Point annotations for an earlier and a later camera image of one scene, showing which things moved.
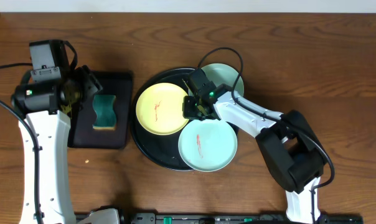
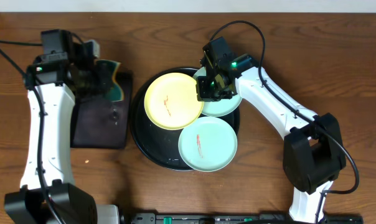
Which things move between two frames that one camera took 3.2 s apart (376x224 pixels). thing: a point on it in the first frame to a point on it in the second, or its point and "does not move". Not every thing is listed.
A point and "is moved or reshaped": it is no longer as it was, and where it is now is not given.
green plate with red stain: x=208 y=145 does not move
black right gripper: x=186 y=107 to x=202 y=95
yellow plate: x=159 y=109 is moved or reshaped
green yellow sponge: x=103 y=107 to x=111 y=91
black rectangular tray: x=81 y=131 does not move
